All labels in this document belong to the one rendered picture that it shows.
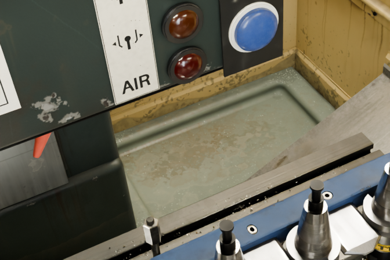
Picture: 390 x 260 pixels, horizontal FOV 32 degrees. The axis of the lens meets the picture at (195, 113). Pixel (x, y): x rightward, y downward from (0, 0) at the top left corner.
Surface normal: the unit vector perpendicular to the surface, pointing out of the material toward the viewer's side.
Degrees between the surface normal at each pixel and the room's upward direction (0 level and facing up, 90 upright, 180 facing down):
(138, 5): 90
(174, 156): 0
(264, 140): 0
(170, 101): 90
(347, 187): 0
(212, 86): 90
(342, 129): 24
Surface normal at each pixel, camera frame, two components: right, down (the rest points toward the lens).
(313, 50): -0.90, 0.35
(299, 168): -0.07, -0.74
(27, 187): 0.43, 0.58
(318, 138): -0.44, -0.53
